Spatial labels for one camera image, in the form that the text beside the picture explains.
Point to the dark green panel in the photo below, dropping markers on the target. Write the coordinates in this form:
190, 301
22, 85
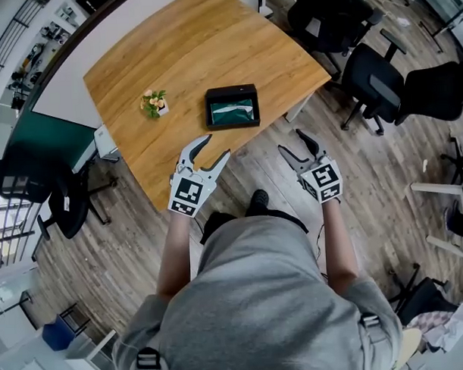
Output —
51, 137

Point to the green and white packet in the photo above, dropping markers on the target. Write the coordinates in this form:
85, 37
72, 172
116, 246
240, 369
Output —
231, 113

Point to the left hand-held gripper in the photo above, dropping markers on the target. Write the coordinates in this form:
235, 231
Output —
188, 193

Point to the person's right forearm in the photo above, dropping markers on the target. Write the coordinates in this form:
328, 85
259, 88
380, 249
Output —
340, 248

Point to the person's grey shirt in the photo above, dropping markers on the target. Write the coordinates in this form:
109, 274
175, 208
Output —
258, 304

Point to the white table leg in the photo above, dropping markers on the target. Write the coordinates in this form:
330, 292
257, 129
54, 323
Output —
297, 110

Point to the blue bin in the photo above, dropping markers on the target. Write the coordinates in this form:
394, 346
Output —
56, 336

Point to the person's right black shoe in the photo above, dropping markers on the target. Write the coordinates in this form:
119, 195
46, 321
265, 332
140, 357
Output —
259, 199

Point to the small potted flower plant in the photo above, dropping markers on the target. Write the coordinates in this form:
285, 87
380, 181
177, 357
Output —
154, 104

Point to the person's black trousers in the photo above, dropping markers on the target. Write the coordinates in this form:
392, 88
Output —
282, 216

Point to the pale round table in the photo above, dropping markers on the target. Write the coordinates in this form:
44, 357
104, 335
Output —
409, 345

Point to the white floor appliance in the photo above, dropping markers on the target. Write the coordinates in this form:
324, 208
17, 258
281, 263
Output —
103, 141

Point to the black rectangular tray box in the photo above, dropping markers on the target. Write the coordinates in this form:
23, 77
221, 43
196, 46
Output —
228, 92

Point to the checkered cloth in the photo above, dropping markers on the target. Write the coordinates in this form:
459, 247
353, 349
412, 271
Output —
429, 321

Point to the dark desk with white legs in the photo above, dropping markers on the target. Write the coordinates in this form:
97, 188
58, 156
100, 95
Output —
436, 187

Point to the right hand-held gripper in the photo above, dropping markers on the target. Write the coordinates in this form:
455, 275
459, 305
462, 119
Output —
324, 181

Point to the person's left forearm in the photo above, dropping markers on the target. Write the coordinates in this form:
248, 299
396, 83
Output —
174, 254

